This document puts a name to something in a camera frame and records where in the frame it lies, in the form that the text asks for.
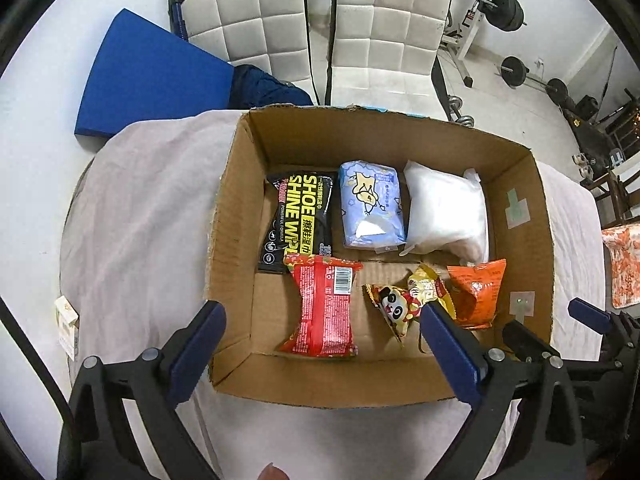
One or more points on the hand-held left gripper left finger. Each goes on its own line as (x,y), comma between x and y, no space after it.
(197,345)

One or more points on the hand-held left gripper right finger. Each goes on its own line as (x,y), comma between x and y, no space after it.
(450,355)

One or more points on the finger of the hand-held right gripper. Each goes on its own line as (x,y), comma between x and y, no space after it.
(590,312)
(525,340)

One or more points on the orange snack packet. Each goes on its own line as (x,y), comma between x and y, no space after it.
(477,292)

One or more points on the yellow cartoon snack packet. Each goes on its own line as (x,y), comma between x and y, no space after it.
(400,305)

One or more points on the red snack packet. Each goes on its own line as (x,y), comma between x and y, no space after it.
(325,310)

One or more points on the white plastic bag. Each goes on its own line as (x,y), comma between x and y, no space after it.
(445,210)

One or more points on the cardboard box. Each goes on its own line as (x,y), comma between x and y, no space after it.
(240,200)

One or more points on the black shoe wipes packet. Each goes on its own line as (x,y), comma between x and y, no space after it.
(300,220)

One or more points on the blue tissue pack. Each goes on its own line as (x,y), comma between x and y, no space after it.
(372,205)

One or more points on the orange patterned cloth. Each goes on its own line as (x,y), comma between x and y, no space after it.
(625,270)

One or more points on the grey bed sheet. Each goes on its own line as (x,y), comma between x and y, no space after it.
(150,235)

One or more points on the dark wooden chair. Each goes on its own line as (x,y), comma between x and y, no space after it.
(625,195)

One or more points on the small white box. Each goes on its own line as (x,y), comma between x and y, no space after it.
(67,330)

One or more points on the pair of white shoes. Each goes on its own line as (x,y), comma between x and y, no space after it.
(582,166)

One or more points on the black speaker box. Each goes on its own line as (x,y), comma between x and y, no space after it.
(586,109)

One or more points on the metal dumbbell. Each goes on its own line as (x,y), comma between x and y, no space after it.
(456,104)
(466,121)

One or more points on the small floor barbell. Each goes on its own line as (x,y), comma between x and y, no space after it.
(512,69)

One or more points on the dark blue cloth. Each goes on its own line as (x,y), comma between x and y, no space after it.
(260,90)

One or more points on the blue foam mat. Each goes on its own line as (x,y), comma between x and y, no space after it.
(150,85)

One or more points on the white quilted chair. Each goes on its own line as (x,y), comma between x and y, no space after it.
(250,25)
(385,25)

